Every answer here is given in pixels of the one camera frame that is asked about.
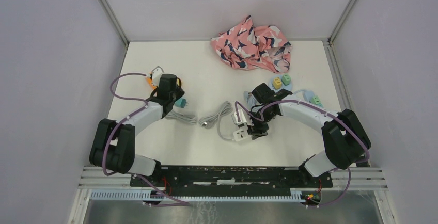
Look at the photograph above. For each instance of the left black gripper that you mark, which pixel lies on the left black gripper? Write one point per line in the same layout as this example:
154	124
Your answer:
180	92

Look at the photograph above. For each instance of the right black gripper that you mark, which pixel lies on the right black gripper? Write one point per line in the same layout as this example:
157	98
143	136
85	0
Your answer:
254	131

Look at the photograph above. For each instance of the white power strip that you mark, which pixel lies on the white power strip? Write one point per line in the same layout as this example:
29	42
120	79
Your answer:
241	135

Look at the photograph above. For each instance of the teal USB plug adapter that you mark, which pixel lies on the teal USB plug adapter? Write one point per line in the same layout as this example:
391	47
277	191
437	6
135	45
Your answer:
181	103

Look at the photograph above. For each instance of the orange power strip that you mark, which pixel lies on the orange power strip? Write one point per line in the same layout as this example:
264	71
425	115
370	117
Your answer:
150	81

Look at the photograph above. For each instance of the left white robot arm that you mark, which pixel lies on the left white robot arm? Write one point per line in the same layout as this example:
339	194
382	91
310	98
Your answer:
113	147

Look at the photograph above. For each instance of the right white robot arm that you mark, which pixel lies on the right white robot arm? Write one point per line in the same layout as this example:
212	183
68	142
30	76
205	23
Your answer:
344	138

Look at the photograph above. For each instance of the yellow adapter on round socket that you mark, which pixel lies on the yellow adapter on round socket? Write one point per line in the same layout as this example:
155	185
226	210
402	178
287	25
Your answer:
276	83

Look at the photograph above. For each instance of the round blue socket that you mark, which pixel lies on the round blue socket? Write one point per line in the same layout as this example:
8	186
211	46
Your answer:
288	87

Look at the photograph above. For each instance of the green adapter on round socket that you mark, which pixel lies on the green adapter on round socket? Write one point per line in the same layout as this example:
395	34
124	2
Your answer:
286	79

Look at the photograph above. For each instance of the light blue power strip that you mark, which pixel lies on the light blue power strip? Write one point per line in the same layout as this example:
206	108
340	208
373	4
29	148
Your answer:
307	94

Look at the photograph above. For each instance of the green adapter on blue strip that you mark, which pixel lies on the green adapter on blue strip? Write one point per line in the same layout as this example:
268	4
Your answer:
316	101

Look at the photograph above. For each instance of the pink patterned cloth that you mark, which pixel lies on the pink patterned cloth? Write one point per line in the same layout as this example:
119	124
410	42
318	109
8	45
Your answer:
248	47

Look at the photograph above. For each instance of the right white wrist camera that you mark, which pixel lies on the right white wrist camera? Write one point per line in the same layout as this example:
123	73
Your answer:
241	117

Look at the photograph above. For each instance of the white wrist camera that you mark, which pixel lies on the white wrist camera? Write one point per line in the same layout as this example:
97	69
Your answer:
156	75
241	117

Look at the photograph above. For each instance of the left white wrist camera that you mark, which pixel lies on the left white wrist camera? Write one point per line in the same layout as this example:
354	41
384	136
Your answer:
156	75

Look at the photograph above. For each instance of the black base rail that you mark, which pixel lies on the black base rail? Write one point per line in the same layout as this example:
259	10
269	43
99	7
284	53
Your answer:
225	181

